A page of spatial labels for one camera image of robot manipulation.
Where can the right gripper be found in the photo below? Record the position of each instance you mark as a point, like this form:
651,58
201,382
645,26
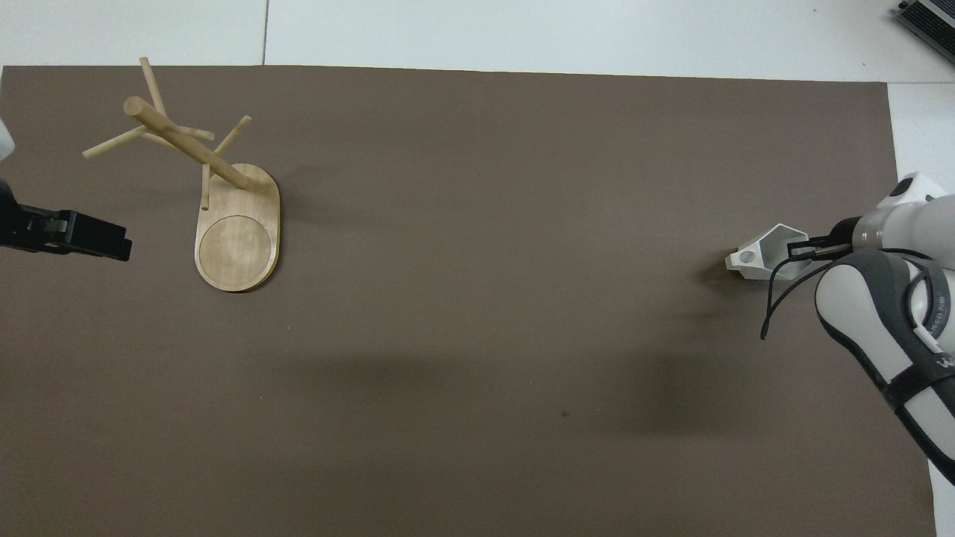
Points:
847,236

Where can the white angular cup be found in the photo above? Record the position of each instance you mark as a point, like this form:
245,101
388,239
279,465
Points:
761,253

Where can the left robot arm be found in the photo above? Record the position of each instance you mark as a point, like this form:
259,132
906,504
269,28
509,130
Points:
4,142

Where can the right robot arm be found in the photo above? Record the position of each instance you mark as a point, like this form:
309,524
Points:
858,298

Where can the wooden cup rack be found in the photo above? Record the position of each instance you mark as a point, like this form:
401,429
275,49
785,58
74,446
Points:
237,246

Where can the dark grey equipment box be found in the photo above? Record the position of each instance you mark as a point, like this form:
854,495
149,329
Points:
932,19

